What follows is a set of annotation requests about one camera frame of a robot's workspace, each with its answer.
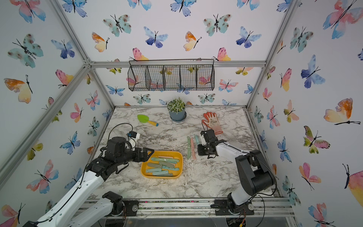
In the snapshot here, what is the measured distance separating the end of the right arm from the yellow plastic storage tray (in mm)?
141

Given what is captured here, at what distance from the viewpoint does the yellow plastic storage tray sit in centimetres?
86

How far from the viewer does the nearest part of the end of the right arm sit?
26.9 inches
